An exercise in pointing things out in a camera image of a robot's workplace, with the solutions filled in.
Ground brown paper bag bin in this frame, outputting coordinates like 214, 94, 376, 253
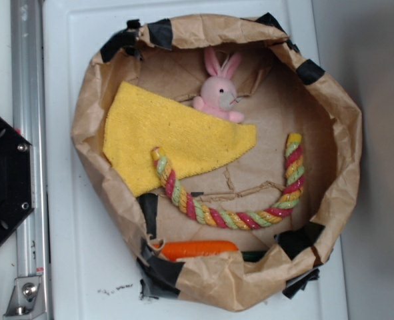
71, 14, 362, 311

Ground pink plush bunny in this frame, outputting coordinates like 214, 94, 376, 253
193, 47, 244, 123

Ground yellow microfiber cloth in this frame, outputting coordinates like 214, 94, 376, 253
103, 81, 257, 197

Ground orange plastic carrot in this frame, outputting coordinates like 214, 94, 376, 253
152, 240, 267, 263

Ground white tray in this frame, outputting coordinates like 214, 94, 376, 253
43, 1, 348, 319

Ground multicolored twisted rope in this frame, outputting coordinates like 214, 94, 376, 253
150, 132, 306, 231

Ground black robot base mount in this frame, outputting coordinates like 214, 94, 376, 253
0, 117, 33, 246

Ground metal corner bracket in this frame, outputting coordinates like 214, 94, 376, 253
3, 275, 49, 320

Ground aluminium extrusion rail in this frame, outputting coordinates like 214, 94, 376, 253
10, 1, 50, 277

